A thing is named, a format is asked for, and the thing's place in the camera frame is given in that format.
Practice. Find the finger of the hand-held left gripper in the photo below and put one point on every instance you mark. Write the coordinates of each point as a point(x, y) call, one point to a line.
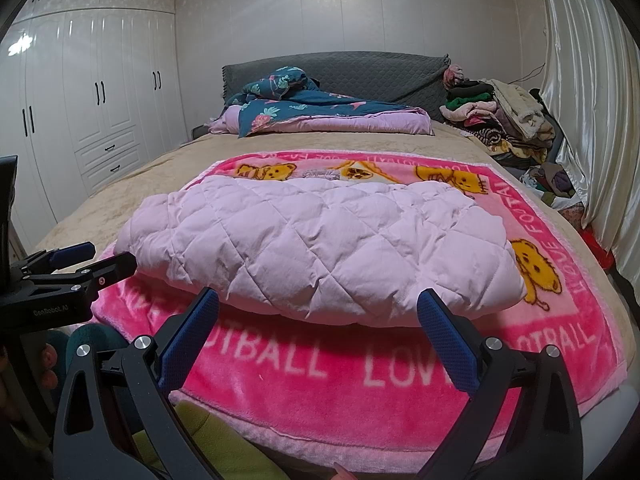
point(112, 270)
point(75, 252)

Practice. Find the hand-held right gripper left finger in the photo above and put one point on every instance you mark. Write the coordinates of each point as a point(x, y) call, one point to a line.
point(195, 322)

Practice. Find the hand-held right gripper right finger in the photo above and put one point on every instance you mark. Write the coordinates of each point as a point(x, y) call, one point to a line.
point(445, 330)

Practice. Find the pink quilted jacket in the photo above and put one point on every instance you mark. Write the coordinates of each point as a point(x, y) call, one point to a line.
point(320, 250)

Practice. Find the pile of mixed clothes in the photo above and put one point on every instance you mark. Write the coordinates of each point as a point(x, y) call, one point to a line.
point(510, 115)

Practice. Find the person's left hand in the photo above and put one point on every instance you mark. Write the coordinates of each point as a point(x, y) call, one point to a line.
point(52, 360)

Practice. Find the person's teal clothing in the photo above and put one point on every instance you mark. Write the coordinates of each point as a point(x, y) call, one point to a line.
point(95, 340)

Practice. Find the bed with beige cover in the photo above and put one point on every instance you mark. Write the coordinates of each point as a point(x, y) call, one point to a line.
point(165, 170)

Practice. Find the person's yellow-green clothing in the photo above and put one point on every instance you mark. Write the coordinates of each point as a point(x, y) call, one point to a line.
point(225, 445)

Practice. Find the pink printed blanket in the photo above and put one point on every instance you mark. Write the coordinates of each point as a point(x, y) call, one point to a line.
point(310, 375)

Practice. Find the white wardrobe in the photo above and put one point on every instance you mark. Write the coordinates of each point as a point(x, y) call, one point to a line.
point(100, 110)

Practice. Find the red cloth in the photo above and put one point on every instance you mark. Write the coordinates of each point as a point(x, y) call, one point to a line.
point(600, 250)

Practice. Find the dark blue floral quilt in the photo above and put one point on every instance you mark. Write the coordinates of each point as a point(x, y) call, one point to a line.
point(310, 110)

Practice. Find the white satin curtain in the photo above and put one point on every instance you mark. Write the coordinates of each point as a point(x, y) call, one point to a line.
point(595, 110)

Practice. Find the grey padded headboard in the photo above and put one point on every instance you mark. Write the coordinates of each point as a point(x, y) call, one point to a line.
point(370, 72)

